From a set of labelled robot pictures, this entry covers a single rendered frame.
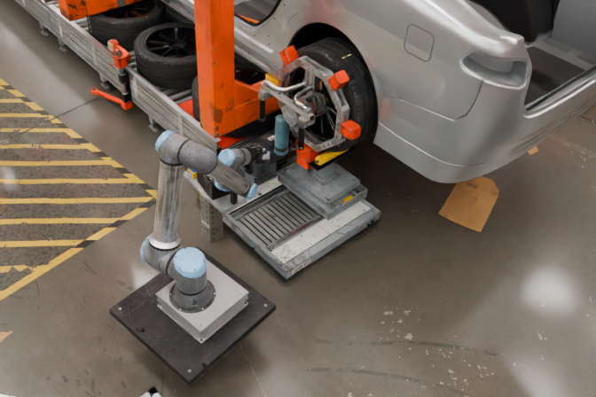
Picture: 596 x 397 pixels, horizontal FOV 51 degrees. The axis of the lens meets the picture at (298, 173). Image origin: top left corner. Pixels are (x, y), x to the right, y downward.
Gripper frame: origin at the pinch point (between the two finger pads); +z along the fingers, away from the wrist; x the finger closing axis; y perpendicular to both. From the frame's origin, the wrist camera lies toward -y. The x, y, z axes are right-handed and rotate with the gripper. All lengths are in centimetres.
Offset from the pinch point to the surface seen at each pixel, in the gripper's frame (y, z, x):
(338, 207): -29, 63, -22
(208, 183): -24.6, -20.1, 17.8
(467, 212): -11, 137, -77
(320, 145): 10.9, 34.1, -9.1
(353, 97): 49, 24, -23
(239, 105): 10, 23, 50
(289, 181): -30, 58, 17
